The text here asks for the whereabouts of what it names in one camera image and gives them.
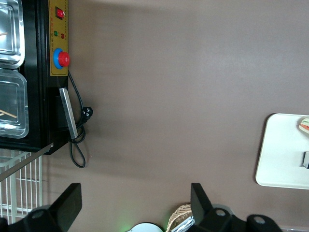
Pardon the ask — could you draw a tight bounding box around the black sealing machine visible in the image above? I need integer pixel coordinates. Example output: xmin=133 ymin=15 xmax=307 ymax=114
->
xmin=0 ymin=0 xmax=71 ymax=156

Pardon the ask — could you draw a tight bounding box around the white wire basket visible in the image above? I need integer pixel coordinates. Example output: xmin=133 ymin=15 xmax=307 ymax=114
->
xmin=0 ymin=149 xmax=44 ymax=226

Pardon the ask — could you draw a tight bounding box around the wicker basket with foil trays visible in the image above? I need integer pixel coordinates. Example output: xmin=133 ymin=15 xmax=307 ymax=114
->
xmin=166 ymin=203 xmax=194 ymax=232

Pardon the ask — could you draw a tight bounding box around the steel food container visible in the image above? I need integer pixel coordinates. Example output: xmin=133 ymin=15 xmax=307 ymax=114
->
xmin=0 ymin=0 xmax=26 ymax=69
xmin=0 ymin=68 xmax=30 ymax=139

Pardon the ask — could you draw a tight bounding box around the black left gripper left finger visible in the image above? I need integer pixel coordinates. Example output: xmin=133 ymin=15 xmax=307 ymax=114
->
xmin=23 ymin=183 xmax=83 ymax=232

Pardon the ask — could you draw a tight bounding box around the silver machine handle bar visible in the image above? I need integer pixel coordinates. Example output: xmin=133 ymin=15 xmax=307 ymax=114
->
xmin=58 ymin=87 xmax=79 ymax=140

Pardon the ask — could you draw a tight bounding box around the cream plastic tray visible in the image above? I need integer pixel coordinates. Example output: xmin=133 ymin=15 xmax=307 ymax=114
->
xmin=255 ymin=113 xmax=309 ymax=190

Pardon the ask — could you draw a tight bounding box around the wrapped triangle sandwich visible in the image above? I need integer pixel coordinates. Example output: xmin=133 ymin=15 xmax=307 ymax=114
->
xmin=297 ymin=116 xmax=309 ymax=139

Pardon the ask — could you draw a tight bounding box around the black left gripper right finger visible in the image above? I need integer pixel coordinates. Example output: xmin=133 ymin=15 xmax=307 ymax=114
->
xmin=190 ymin=183 xmax=243 ymax=232

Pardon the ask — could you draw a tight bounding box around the red rocker switch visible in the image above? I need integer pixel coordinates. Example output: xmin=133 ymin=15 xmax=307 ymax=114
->
xmin=55 ymin=6 xmax=66 ymax=20

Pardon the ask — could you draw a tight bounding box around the black machine power cable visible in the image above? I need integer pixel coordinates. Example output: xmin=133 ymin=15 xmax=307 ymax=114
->
xmin=67 ymin=71 xmax=95 ymax=168

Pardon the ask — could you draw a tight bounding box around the silver machine lever bar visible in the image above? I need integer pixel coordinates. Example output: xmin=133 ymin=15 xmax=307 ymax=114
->
xmin=0 ymin=142 xmax=55 ymax=182

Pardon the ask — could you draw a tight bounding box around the black gum box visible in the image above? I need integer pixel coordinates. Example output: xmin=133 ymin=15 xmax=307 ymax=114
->
xmin=300 ymin=151 xmax=309 ymax=170

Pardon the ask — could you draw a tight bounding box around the red emergency stop button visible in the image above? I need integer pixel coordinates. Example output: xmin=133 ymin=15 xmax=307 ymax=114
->
xmin=53 ymin=47 xmax=71 ymax=70

